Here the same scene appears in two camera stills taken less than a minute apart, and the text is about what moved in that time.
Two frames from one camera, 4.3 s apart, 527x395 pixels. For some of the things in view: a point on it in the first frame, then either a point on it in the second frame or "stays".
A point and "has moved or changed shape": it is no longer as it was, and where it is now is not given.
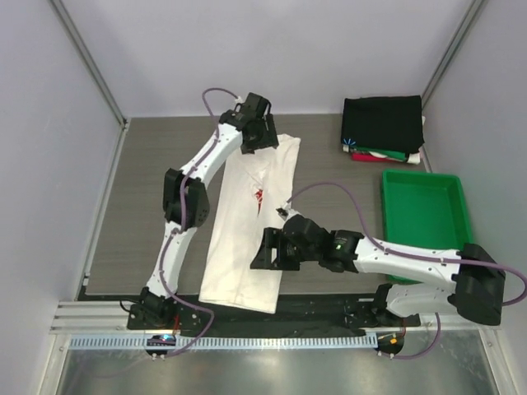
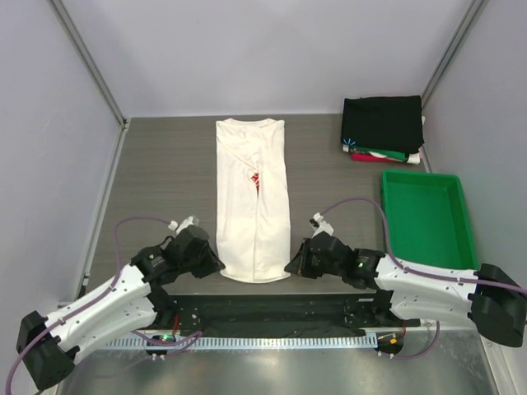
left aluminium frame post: x=74 y=35 stays
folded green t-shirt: x=394 y=155 stays
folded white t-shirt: x=414 y=158 stays
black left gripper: x=267 y=139 to x=212 y=262
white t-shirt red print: x=258 y=183 has moved or changed shape
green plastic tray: x=424 y=211 stays
